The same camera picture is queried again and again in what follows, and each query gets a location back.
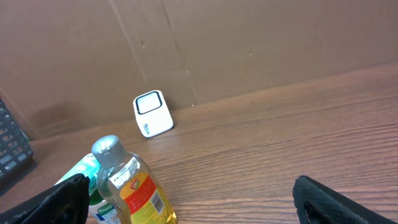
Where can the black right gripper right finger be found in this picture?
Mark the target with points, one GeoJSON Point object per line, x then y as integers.
{"type": "Point", "coordinates": [318, 204]}

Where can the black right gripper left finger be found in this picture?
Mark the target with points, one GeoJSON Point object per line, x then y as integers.
{"type": "Point", "coordinates": [64, 203]}

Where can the green white Knorr container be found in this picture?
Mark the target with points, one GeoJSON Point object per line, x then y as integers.
{"type": "Point", "coordinates": [102, 211]}

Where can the yellow liquid bottle grey cap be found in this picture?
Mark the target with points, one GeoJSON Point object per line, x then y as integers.
{"type": "Point", "coordinates": [125, 181]}

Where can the white barcode scanner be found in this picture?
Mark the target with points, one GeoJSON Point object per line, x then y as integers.
{"type": "Point", "coordinates": [152, 114]}

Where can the dark grey mesh basket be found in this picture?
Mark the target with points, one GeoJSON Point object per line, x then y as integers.
{"type": "Point", "coordinates": [16, 153]}

